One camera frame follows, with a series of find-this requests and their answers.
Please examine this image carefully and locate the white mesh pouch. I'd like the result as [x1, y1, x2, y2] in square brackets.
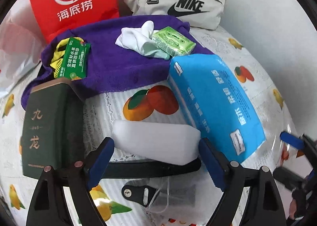
[145, 176, 199, 214]

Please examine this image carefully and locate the white sponge block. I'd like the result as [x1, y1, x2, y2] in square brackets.
[111, 120, 201, 165]

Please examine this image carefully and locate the green wet wipes packet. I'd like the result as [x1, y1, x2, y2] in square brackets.
[57, 37, 91, 81]

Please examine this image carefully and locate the light green tissue packet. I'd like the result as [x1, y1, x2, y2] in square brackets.
[152, 27, 196, 57]

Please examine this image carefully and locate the dark green tea tin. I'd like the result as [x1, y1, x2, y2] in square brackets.
[20, 78, 85, 179]

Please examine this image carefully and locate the blue tissue pack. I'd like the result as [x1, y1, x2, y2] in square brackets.
[168, 54, 266, 163]

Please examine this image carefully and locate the white Miniso plastic bag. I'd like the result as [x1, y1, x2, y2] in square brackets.
[1, 17, 46, 98]

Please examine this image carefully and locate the yellow black strap item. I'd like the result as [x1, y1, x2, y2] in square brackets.
[50, 38, 69, 79]

